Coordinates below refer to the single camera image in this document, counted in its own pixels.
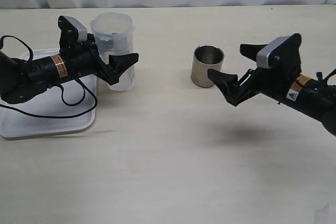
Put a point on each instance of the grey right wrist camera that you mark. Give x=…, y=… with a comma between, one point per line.
x=263, y=58

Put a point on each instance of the stainless steel cup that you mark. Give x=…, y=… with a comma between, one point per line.
x=205, y=57

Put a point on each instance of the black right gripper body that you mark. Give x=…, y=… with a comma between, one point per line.
x=285, y=82

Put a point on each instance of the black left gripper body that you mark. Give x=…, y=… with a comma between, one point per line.
x=74, y=60

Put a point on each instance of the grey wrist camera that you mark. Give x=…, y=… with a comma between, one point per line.
x=79, y=27
x=263, y=58

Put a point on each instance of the translucent plastic measuring cup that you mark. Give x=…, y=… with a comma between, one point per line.
x=112, y=22

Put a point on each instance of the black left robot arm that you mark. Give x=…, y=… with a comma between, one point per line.
x=16, y=88

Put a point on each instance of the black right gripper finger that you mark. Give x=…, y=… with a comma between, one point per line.
x=250, y=51
x=226, y=83

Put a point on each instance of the white plastic tray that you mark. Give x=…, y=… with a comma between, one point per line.
x=17, y=125

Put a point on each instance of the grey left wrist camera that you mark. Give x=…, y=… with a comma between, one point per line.
x=79, y=27

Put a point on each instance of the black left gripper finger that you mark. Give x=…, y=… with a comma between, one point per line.
x=117, y=66
x=113, y=41

